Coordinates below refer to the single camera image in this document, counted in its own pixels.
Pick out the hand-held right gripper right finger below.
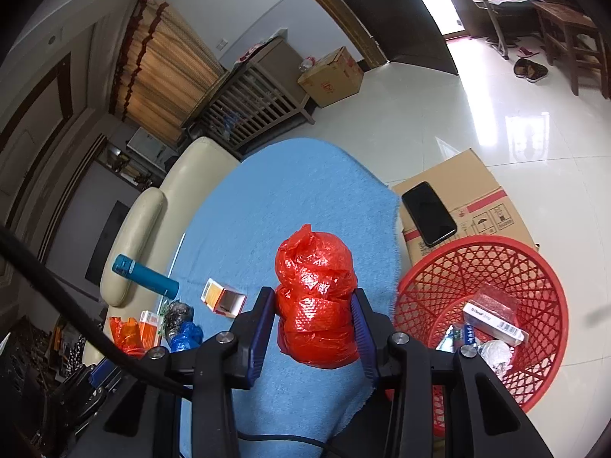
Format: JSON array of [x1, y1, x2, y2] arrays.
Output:
[[351, 287, 554, 458]]

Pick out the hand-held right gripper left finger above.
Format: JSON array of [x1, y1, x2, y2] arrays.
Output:
[[71, 286, 278, 458]]

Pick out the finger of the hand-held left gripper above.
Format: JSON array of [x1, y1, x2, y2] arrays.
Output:
[[88, 360, 120, 392]]

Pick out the orange plastic bag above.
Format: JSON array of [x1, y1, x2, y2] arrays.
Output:
[[109, 316, 146, 356]]

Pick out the orange white box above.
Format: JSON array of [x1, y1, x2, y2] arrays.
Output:
[[138, 310, 163, 349], [200, 277, 248, 318]]

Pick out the red plastic bag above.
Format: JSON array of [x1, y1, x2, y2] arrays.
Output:
[[274, 223, 360, 369]]

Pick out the blue plastic bag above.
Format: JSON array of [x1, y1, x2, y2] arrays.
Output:
[[170, 321, 204, 354]]

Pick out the black plastic bag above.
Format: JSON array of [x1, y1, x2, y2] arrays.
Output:
[[160, 300, 196, 339]]

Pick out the blue white packet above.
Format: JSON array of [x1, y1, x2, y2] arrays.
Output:
[[436, 323, 478, 354]]

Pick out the long white box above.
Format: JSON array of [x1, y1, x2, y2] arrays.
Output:
[[462, 302, 525, 347]]

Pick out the white paper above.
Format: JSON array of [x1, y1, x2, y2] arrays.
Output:
[[476, 339, 515, 373]]

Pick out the clear plastic wrap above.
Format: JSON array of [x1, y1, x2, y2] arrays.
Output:
[[470, 285, 519, 325]]

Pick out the red plastic basket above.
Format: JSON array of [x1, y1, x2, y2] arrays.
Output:
[[384, 236, 570, 437]]

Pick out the patterned black white cloth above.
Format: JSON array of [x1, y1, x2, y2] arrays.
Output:
[[50, 317, 103, 373]]

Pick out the closed orange white box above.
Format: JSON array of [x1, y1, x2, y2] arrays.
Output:
[[138, 310, 163, 349]]

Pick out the blue thermos bottle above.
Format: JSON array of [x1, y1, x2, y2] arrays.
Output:
[[112, 254, 181, 299]]

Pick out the black television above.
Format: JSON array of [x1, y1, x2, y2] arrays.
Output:
[[85, 200, 131, 283]]

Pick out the black smartphone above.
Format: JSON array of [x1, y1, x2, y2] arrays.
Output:
[[401, 181, 458, 248]]

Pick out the blue tablecloth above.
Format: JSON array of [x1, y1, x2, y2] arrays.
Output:
[[167, 137, 402, 458]]

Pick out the cream leather sofa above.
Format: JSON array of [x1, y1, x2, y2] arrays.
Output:
[[99, 136, 242, 308]]

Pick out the cardboard box with red stripe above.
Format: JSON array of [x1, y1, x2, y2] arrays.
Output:
[[391, 148, 541, 268]]

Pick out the wooden display shelf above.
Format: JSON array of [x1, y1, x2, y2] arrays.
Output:
[[98, 140, 160, 189]]

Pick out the white refrigerator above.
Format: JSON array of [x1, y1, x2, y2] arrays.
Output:
[[126, 126, 168, 163]]

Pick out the wooden slatted crib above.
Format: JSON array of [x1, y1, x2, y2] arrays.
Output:
[[184, 35, 316, 158]]

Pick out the plain brown cardboard box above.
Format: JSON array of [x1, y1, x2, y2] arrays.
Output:
[[297, 46, 364, 108]]

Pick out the tan curtain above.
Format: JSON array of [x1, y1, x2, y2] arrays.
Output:
[[109, 0, 227, 146]]

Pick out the red white cloth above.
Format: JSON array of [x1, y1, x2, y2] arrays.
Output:
[[239, 43, 268, 63]]

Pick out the dark slippers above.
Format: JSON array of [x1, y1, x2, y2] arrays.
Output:
[[513, 57, 550, 83]]

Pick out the dark wooden door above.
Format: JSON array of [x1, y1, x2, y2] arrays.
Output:
[[329, 0, 459, 74]]

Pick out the wooden stool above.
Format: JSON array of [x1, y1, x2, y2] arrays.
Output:
[[530, 0, 611, 101]]

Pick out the black cable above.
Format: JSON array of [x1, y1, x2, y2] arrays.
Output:
[[0, 226, 196, 399]]

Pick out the metal frame chair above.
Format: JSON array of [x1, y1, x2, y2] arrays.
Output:
[[453, 0, 550, 60]]

